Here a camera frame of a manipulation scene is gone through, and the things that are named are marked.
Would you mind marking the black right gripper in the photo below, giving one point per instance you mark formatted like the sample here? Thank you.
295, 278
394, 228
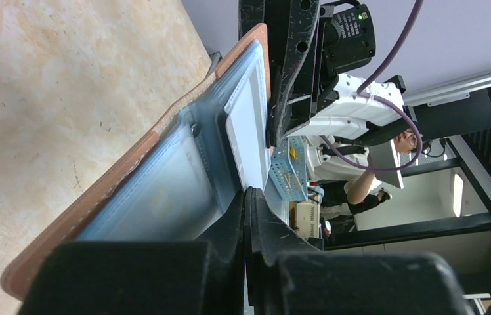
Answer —
345, 41

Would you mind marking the brown leather card holder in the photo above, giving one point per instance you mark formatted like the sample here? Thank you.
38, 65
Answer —
19, 274

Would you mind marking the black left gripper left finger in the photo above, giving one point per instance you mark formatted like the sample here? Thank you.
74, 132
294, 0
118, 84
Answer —
202, 276

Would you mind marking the grey credit card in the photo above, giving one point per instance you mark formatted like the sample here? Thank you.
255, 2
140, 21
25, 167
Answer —
245, 125

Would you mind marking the person in background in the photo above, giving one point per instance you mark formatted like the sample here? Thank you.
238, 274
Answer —
347, 189

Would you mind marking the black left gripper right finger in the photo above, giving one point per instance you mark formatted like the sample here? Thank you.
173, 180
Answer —
288, 275

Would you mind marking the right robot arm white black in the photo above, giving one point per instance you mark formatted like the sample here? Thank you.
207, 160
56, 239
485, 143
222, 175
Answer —
312, 51

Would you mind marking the blue plastic basket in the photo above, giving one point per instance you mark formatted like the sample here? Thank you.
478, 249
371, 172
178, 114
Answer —
288, 169

